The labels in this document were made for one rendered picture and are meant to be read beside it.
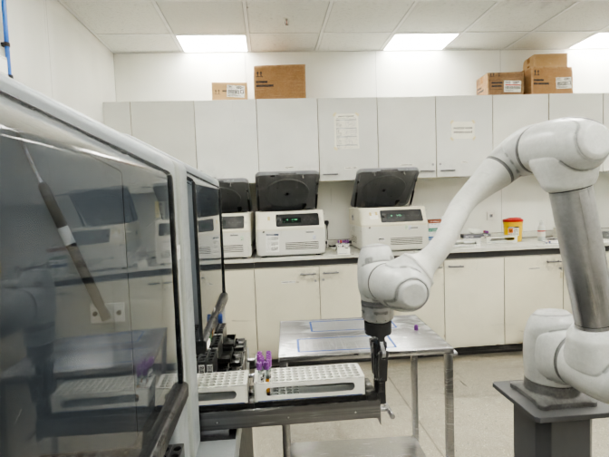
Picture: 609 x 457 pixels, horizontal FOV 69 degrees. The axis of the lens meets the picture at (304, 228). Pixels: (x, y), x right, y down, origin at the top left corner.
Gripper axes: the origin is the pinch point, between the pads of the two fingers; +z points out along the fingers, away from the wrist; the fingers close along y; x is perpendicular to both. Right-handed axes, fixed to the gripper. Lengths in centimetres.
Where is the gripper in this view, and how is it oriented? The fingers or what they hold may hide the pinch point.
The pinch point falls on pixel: (380, 391)
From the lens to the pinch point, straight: 134.4
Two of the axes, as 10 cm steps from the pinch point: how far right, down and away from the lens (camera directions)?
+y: 0.8, 0.6, -9.9
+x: 10.0, -0.4, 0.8
